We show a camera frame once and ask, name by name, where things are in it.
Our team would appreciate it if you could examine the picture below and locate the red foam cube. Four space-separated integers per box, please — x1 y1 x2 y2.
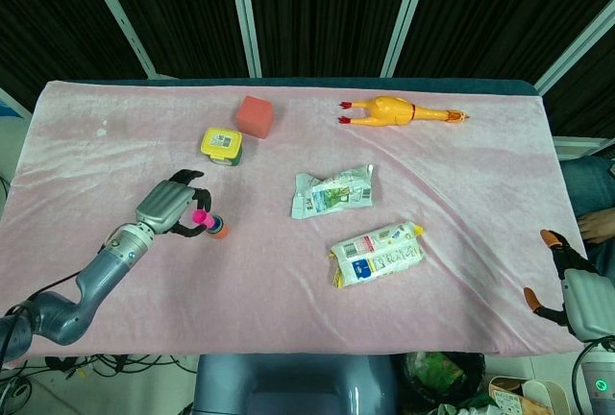
235 95 274 139

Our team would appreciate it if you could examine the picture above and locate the yellow rubber chicken toy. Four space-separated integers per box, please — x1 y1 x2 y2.
337 95 470 131

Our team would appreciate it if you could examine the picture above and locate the blue white sign board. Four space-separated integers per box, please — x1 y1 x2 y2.
0 86 31 121

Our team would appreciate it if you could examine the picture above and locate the black trash bin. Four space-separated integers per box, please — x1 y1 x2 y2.
403 351 486 415

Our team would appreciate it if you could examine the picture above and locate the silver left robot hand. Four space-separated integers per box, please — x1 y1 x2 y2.
134 169 213 240

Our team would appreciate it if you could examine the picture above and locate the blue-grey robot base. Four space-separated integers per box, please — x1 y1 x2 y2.
194 354 400 415

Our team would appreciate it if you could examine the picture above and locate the black floor cable bundle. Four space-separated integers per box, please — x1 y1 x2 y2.
0 352 198 415

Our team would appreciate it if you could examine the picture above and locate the person's bare hand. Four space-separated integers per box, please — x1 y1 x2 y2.
576 209 615 245

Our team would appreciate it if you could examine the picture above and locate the pink velvet cloth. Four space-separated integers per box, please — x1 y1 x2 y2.
0 80 597 368

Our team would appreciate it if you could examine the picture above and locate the printed cardboard box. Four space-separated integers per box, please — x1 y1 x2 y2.
488 376 554 415

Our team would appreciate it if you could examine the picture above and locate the green tub yellow lid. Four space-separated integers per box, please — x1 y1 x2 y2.
200 127 244 167

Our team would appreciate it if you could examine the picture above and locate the white frame post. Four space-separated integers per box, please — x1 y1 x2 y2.
227 0 263 78
534 0 615 94
381 0 435 78
79 0 159 79

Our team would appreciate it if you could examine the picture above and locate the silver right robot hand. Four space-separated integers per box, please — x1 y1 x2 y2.
522 229 615 342

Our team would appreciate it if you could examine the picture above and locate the grey metal shelf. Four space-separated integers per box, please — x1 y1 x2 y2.
552 135 615 161

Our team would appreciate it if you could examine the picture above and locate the person's jeans leg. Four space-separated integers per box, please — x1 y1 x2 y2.
559 155 615 217

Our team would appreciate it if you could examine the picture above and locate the white plastic container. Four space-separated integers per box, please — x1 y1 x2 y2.
521 378 567 415

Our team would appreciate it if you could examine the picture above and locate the crumpled white snack bag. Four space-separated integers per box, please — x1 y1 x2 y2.
290 163 376 219

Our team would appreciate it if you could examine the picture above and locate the teal table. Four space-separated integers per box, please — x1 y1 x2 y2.
146 77 544 97

